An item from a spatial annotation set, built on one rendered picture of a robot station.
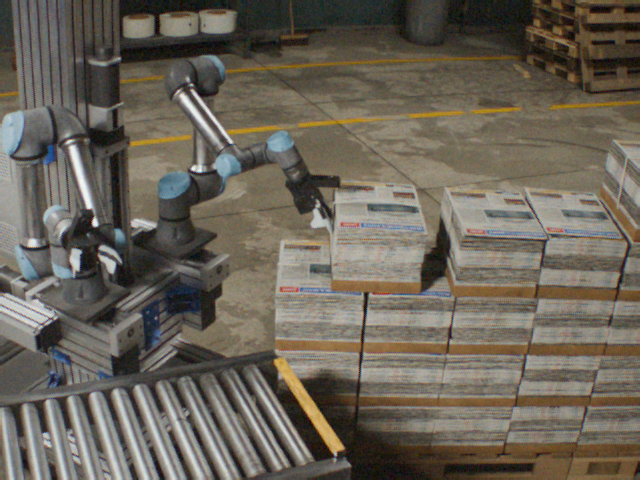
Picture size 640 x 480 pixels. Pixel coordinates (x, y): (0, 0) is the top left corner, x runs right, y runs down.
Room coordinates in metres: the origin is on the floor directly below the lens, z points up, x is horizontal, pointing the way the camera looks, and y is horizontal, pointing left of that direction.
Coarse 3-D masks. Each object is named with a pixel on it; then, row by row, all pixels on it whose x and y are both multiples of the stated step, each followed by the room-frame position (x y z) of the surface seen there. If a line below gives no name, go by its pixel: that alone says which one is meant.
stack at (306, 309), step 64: (320, 256) 2.55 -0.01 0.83; (320, 320) 2.29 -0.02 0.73; (384, 320) 2.31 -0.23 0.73; (448, 320) 2.32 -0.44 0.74; (512, 320) 2.32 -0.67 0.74; (576, 320) 2.33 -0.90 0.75; (320, 384) 2.30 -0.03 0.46; (384, 384) 2.31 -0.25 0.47; (448, 384) 2.31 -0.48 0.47; (512, 384) 2.32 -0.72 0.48; (576, 384) 2.32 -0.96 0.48
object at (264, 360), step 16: (272, 352) 2.00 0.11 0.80; (176, 368) 1.88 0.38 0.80; (192, 368) 1.89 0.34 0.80; (208, 368) 1.89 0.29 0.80; (224, 368) 1.90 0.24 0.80; (240, 368) 1.92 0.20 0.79; (272, 368) 1.96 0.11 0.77; (80, 384) 1.77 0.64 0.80; (96, 384) 1.77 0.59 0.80; (112, 384) 1.78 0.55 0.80; (128, 384) 1.79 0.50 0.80; (272, 384) 1.96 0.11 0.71; (0, 400) 1.66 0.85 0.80; (16, 400) 1.67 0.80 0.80; (32, 400) 1.67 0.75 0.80; (64, 400) 1.71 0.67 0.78; (16, 416) 1.65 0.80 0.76; (64, 416) 1.70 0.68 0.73; (112, 416) 1.76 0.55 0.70
